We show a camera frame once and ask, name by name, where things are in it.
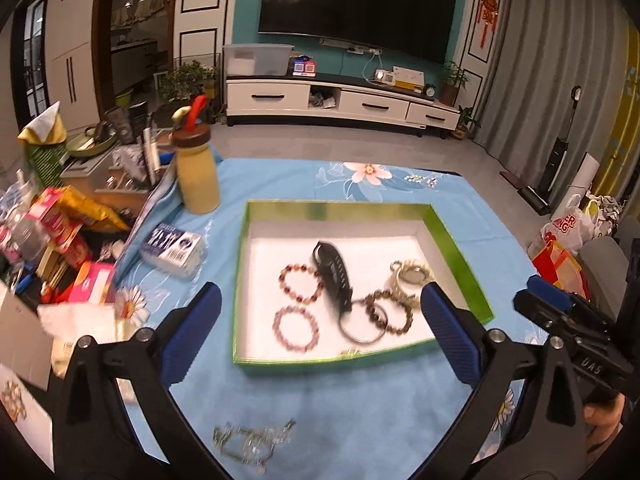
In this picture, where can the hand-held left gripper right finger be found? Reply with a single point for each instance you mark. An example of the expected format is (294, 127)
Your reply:
(450, 330)

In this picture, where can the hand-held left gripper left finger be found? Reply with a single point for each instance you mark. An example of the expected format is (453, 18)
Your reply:
(192, 330)

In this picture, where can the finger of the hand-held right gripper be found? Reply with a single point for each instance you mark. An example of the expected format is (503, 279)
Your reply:
(547, 290)
(540, 310)

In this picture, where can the grey metal bangle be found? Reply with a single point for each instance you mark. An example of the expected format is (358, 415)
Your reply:
(350, 338)

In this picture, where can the green cardboard box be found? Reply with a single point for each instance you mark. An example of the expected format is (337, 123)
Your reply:
(280, 240)

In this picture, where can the black wristwatch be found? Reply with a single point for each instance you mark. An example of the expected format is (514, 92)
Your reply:
(335, 275)

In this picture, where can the person's right hand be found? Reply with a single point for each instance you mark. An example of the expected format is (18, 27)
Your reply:
(605, 420)

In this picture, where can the red paper bag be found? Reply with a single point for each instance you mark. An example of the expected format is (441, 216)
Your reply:
(557, 265)

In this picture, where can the grey armchair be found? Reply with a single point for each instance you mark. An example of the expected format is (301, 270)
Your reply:
(605, 270)

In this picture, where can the white printed plastic bag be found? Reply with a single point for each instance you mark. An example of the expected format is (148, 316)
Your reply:
(570, 225)

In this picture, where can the blue white packet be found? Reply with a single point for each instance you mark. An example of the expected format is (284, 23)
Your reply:
(170, 247)

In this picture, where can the pink carton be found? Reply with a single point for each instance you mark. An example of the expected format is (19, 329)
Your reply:
(90, 282)

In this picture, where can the tissue pack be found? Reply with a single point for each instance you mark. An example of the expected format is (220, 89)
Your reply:
(75, 317)

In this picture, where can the upright vacuum cleaner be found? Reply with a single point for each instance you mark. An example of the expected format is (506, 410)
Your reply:
(555, 160)

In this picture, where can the blue floral tablecloth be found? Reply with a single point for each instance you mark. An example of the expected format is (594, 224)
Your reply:
(310, 410)

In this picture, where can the yellow bottle with brown lid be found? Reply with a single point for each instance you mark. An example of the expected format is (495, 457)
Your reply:
(197, 180)

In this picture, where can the yellow snack bag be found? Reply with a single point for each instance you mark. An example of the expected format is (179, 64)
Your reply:
(90, 210)

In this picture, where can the white carton box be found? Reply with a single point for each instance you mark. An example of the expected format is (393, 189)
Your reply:
(25, 350)

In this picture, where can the small potted plant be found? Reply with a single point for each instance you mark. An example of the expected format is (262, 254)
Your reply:
(465, 122)

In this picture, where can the white paper sheet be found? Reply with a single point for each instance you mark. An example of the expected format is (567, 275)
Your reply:
(30, 435)

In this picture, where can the green tray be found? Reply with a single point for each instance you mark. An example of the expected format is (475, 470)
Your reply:
(90, 146)

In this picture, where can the green carton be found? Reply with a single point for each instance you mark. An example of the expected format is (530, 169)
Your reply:
(45, 162)

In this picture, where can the tall potted plant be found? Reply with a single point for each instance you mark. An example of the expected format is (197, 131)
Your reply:
(452, 82)

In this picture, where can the grey curtain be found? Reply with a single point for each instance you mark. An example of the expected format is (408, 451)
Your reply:
(545, 60)

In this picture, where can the small black alarm clock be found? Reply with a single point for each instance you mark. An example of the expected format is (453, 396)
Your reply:
(430, 91)

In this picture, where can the potted green plant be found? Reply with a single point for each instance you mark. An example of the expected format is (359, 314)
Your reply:
(185, 80)

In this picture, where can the white television cabinet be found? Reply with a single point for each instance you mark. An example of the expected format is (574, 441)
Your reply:
(280, 95)

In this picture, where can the white device box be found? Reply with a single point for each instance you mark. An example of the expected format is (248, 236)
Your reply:
(409, 79)

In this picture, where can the yellow cloth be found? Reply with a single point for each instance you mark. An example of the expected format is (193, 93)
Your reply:
(42, 125)

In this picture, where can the clear storage bin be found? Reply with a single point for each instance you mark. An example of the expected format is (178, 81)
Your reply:
(257, 60)

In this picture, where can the blue code stand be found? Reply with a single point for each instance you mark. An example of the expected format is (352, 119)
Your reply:
(298, 67)

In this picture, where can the red code stand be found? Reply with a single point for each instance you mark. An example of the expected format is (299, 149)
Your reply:
(311, 67)

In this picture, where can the black framed glass door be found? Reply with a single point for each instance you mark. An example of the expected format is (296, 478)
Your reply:
(31, 60)

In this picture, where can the black television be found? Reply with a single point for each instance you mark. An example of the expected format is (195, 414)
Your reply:
(357, 5)

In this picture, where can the red knot wall decoration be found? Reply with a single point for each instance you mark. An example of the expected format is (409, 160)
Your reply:
(488, 5)

